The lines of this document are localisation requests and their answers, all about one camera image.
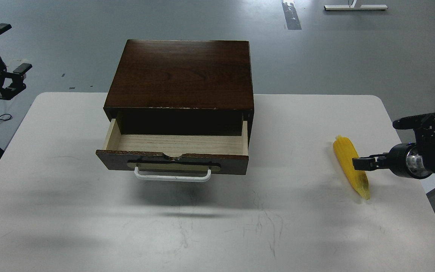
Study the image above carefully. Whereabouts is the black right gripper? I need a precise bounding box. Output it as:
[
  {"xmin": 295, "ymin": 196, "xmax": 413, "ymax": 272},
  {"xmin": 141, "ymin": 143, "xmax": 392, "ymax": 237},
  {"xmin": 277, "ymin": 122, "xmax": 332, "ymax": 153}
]
[{"xmin": 352, "ymin": 113, "xmax": 435, "ymax": 179}]

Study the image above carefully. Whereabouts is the yellow corn cob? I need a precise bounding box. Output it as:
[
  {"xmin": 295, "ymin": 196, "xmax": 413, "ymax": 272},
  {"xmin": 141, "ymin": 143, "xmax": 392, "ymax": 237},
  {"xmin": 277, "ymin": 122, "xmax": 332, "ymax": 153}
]
[{"xmin": 333, "ymin": 135, "xmax": 370, "ymax": 200}]

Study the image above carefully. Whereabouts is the wooden drawer with white handle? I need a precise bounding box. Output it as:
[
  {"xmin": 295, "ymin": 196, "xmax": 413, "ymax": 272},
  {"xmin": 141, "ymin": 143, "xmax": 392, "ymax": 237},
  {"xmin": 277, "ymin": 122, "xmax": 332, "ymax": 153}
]
[{"xmin": 96, "ymin": 119, "xmax": 249, "ymax": 182}]

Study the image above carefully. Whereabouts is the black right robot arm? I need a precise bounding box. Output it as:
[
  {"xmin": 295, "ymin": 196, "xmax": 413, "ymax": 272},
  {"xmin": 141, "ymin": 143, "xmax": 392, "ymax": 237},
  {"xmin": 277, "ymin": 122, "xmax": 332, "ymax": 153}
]
[{"xmin": 351, "ymin": 113, "xmax": 435, "ymax": 179}]

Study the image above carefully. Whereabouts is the white table leg base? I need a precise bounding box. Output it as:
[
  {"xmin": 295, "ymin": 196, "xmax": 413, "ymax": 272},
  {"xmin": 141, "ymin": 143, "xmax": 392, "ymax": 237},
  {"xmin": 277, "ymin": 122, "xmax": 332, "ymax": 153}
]
[{"xmin": 324, "ymin": 0, "xmax": 388, "ymax": 11}]

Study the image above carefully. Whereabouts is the grey floor tape strip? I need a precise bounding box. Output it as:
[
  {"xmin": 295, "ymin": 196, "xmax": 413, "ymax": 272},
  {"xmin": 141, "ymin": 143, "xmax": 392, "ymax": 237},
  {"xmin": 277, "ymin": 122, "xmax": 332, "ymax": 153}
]
[{"xmin": 281, "ymin": 0, "xmax": 302, "ymax": 30}]

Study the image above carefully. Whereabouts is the dark wooden cabinet box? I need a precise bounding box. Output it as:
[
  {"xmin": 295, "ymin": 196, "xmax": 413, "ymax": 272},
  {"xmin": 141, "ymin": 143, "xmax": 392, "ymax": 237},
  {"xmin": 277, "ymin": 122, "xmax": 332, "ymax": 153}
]
[{"xmin": 103, "ymin": 39, "xmax": 255, "ymax": 136}]

